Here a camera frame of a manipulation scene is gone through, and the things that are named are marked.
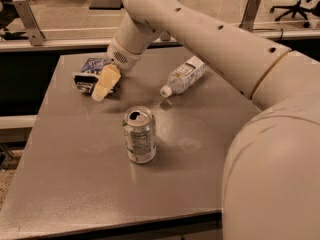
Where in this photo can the black office chair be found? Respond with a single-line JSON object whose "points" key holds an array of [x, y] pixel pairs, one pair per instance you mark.
{"points": [[8, 14], [295, 4]]}

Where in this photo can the silver green 7up can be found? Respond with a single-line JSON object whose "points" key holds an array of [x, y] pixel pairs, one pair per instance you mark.
{"points": [[139, 132]]}

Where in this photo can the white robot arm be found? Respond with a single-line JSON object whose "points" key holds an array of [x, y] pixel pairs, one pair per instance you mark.
{"points": [[271, 175]]}

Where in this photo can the black office chair left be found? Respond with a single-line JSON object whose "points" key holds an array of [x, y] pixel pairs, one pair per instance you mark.
{"points": [[8, 14]]}

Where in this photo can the left metal glass bracket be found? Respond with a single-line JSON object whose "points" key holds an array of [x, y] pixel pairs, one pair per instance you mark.
{"points": [[35, 35]]}

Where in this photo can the blue chip bag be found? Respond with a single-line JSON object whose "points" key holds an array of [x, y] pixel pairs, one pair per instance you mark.
{"points": [[86, 79]]}

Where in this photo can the black office chair right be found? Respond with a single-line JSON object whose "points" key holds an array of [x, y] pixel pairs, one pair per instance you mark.
{"points": [[295, 4]]}

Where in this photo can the clear plastic water bottle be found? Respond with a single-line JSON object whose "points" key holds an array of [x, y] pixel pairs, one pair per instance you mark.
{"points": [[183, 77]]}

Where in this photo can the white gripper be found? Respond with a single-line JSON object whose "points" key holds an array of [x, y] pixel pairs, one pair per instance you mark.
{"points": [[122, 58]]}

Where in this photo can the right metal glass bracket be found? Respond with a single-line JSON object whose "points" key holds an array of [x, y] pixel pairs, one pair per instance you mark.
{"points": [[249, 15]]}

